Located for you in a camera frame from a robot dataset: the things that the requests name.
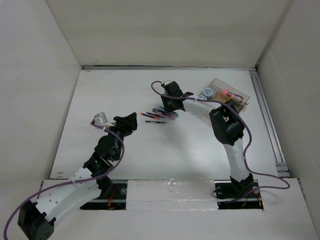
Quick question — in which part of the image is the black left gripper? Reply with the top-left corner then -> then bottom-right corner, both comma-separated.
102,112 -> 136,161

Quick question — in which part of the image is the blue round putty tub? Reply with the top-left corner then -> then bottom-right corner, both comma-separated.
202,87 -> 215,100
197,94 -> 208,101

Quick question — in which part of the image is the blue grip gel pen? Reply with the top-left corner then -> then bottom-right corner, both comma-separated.
152,108 -> 179,118

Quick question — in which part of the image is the pink capped crayon tube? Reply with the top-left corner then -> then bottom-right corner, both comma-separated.
220,89 -> 243,103

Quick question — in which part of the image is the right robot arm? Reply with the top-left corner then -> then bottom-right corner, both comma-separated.
160,81 -> 254,198

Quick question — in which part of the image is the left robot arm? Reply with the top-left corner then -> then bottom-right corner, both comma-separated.
17,112 -> 138,240

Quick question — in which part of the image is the clear three-compartment desk organizer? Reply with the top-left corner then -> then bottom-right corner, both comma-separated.
198,78 -> 250,113

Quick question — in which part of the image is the red ink refill pen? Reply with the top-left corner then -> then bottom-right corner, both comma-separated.
140,112 -> 164,119

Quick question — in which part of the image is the black ink refill pen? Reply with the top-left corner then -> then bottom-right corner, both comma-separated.
145,120 -> 166,124

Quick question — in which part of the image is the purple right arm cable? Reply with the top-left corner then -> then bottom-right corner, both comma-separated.
150,80 -> 291,202

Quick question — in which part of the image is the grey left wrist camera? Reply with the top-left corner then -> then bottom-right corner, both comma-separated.
93,112 -> 108,126

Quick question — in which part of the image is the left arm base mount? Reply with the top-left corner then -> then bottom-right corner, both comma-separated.
80,180 -> 128,211

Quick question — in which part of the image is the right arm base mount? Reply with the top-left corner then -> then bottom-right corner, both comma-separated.
211,180 -> 264,210

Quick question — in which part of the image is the aluminium side rail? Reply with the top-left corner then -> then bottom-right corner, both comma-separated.
249,68 -> 291,179

